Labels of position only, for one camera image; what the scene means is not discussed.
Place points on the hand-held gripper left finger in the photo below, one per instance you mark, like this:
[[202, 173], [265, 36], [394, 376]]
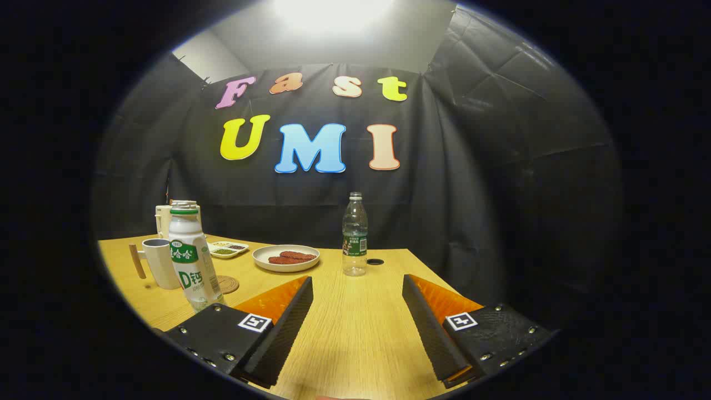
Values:
[[283, 339]]

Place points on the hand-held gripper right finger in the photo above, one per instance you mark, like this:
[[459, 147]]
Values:
[[430, 333]]

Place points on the round cork coaster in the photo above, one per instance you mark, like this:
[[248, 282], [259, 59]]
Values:
[[229, 284]]

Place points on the white juice bottle green label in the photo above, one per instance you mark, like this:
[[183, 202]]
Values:
[[189, 261]]

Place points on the clear plastic water bottle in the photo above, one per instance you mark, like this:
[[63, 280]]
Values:
[[355, 239]]

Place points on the wooden table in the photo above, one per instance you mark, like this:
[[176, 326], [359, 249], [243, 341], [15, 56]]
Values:
[[355, 322]]

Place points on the reddish brown meat patty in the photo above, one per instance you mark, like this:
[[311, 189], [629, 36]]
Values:
[[280, 260], [300, 255]]

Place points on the white round plate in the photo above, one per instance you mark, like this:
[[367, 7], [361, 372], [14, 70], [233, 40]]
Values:
[[261, 261]]

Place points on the white divided tray with beans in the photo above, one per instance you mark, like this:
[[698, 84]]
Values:
[[225, 251]]

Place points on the black backdrop cloth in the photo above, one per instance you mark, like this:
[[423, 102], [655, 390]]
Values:
[[472, 194]]

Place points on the cream toaster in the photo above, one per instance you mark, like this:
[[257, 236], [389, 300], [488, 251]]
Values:
[[161, 219]]

